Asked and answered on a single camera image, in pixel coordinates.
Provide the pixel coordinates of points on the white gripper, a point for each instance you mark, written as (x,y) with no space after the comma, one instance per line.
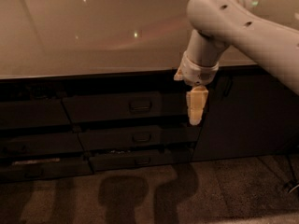
(199,71)

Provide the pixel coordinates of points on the dark drawer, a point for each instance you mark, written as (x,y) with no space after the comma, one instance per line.
(44,169)
(42,144)
(138,159)
(32,114)
(132,105)
(139,136)

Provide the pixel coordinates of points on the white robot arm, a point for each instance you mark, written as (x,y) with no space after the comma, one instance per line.
(220,24)

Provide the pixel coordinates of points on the dark cabinet door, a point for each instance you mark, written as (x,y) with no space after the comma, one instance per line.
(249,113)

